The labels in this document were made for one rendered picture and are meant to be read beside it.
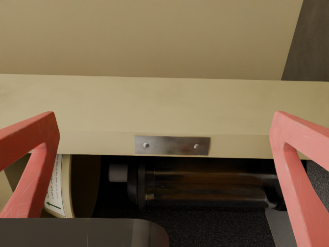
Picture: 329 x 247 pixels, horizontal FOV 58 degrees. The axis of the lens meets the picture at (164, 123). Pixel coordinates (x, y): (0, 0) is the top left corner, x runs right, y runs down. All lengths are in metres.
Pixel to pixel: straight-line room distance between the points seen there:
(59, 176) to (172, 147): 0.15
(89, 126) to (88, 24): 0.44
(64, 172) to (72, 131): 0.10
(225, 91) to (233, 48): 0.37
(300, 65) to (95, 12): 0.43
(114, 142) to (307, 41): 0.46
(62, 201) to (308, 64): 0.48
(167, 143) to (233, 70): 0.48
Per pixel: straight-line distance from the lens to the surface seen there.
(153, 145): 0.28
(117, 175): 0.44
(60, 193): 0.38
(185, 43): 0.69
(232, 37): 0.70
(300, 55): 0.66
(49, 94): 0.35
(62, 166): 0.37
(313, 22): 0.63
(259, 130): 0.29
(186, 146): 0.28
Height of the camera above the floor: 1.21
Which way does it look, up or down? level
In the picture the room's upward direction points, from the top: 89 degrees counter-clockwise
